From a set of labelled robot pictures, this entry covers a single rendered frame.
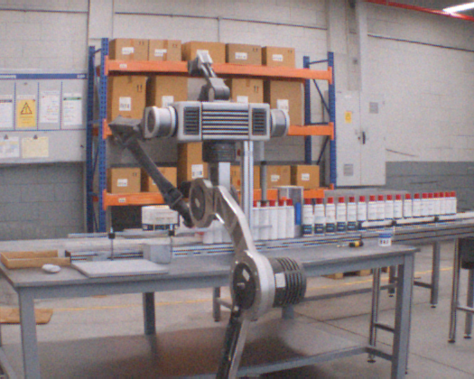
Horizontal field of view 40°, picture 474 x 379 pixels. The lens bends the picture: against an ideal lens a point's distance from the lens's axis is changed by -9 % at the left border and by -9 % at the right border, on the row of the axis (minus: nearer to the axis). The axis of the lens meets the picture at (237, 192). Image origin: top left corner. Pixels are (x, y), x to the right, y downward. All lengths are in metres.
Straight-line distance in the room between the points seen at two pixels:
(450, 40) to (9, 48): 6.48
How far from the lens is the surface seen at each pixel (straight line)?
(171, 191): 3.41
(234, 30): 8.57
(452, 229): 4.48
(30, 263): 3.12
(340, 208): 3.90
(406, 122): 9.94
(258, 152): 3.43
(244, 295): 2.42
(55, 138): 7.61
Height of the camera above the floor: 1.34
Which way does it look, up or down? 3 degrees down
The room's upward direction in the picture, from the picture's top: straight up
